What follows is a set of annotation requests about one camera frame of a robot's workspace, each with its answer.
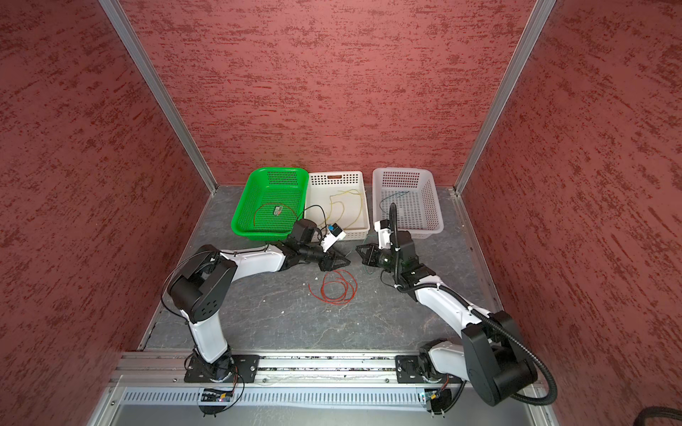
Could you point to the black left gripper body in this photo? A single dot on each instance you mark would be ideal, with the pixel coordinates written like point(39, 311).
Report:
point(327, 261)

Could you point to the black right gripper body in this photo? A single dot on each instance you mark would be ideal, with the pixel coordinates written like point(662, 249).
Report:
point(380, 257)

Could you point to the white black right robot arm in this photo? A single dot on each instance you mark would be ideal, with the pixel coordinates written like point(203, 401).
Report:
point(491, 355)

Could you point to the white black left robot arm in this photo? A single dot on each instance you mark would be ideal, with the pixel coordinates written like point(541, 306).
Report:
point(199, 286)

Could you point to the cream perforated basket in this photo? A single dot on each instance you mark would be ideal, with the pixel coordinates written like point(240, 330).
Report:
point(338, 197)

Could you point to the translucent white slotted basket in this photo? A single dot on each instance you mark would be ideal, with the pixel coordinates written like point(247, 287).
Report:
point(414, 193)

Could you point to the green plastic basket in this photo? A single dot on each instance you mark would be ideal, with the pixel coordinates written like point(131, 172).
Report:
point(266, 188)

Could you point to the right small circuit board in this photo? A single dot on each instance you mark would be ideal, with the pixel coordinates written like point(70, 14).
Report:
point(435, 402)

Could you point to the small circuit board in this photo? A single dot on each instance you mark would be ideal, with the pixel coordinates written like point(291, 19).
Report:
point(216, 396)
point(435, 402)

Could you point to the left small circuit board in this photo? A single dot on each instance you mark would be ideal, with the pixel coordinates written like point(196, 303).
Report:
point(216, 396)

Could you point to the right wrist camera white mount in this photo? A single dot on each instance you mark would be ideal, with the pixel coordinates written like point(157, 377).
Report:
point(385, 234)

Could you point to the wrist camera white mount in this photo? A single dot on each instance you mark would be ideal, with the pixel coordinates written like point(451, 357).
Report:
point(385, 234)
point(334, 234)

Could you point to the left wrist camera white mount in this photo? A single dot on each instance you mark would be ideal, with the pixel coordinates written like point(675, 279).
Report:
point(334, 234)

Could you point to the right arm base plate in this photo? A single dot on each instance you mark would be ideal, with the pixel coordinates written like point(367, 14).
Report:
point(420, 369)

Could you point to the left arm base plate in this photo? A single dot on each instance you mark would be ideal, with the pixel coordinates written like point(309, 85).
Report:
point(225, 369)

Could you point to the white slotted cable duct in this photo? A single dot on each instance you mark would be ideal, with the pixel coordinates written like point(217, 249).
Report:
point(409, 399)

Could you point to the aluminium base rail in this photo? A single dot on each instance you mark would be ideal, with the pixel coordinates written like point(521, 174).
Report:
point(294, 369)

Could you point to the aluminium corner post right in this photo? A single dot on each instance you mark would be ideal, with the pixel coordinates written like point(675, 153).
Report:
point(537, 19)

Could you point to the aluminium corner post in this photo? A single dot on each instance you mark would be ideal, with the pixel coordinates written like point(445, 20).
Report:
point(122, 25)
point(537, 19)

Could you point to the aluminium corner post left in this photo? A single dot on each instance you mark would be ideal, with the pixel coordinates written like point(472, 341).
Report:
point(122, 25)

